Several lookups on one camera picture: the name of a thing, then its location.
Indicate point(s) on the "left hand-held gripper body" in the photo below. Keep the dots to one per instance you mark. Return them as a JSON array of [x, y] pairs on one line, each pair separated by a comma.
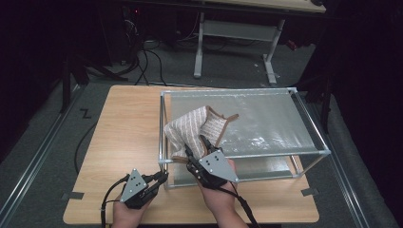
[[134, 186]]

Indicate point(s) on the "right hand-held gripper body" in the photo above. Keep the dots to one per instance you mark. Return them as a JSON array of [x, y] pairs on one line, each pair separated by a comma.
[[215, 166]]

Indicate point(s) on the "striped beige towel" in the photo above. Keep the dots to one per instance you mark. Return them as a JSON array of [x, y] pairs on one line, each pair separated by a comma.
[[190, 129]]

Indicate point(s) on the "two-tier metal rack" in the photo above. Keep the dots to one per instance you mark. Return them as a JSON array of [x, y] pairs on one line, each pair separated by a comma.
[[269, 120]]

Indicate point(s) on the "person's left hand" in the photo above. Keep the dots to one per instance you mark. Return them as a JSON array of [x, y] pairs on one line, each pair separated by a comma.
[[125, 218]]

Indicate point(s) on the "person's right hand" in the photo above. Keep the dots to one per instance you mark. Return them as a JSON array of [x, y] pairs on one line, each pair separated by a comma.
[[221, 199]]

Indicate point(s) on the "grey tape piece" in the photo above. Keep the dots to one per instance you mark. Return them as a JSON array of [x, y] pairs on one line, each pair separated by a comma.
[[73, 195], [309, 192]]

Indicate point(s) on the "white-legged desk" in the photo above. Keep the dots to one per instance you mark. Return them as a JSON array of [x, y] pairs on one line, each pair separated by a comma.
[[240, 30]]

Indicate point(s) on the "black metal stand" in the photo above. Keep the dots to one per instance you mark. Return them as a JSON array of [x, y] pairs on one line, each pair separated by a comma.
[[65, 85], [325, 104]]

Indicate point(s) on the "small red object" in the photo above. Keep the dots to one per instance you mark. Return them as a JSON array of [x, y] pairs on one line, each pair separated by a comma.
[[292, 45]]

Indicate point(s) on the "dark computer tower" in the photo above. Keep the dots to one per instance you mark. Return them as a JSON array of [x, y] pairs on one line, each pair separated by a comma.
[[131, 28]]

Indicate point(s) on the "metal floor rail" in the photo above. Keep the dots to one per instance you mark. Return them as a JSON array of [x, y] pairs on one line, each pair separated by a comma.
[[34, 160], [343, 175]]

